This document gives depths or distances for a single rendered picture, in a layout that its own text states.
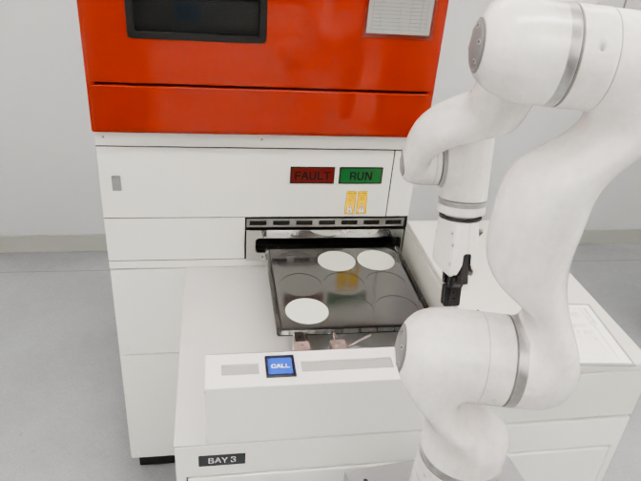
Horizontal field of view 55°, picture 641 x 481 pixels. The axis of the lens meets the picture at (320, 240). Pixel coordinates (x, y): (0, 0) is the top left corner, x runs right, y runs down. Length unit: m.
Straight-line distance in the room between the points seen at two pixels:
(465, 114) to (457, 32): 2.27
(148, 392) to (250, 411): 0.86
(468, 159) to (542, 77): 0.44
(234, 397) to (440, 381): 0.49
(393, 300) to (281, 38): 0.66
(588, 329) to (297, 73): 0.86
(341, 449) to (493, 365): 0.58
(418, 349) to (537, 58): 0.37
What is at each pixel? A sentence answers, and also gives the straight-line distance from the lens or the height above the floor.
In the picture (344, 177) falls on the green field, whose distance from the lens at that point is 1.62.
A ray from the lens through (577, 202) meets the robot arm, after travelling 0.68.
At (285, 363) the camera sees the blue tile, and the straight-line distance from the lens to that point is 1.18.
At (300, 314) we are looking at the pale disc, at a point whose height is 0.90.
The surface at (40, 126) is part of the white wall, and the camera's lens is 3.22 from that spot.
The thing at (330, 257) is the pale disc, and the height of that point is 0.90.
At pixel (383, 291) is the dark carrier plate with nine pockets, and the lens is 1.52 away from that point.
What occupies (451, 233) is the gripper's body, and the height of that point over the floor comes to 1.25.
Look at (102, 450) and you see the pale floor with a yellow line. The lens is 2.38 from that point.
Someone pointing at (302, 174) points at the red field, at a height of 1.10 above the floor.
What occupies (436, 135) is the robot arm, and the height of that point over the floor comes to 1.43.
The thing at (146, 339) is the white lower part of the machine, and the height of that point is 0.58.
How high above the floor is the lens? 1.74
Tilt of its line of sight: 30 degrees down
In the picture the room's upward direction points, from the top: 5 degrees clockwise
